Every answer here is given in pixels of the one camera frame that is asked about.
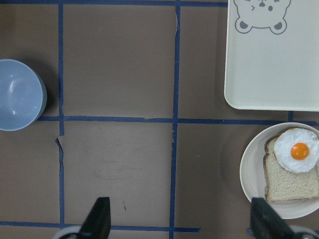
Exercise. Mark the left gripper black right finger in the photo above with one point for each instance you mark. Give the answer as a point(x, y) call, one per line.
point(265, 223)

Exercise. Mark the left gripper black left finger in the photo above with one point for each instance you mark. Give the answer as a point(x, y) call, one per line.
point(98, 222)

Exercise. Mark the cream bear serving tray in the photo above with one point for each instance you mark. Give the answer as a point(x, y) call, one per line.
point(272, 55)

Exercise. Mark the blue plastic bowl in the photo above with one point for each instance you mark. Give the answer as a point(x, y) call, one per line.
point(23, 95)

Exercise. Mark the bread slice under egg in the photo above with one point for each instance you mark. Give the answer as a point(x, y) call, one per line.
point(283, 185)

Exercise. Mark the fried egg toy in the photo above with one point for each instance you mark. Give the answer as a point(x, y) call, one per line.
point(297, 150)

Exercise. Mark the cream round plate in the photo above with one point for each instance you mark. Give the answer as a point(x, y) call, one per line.
point(252, 173)

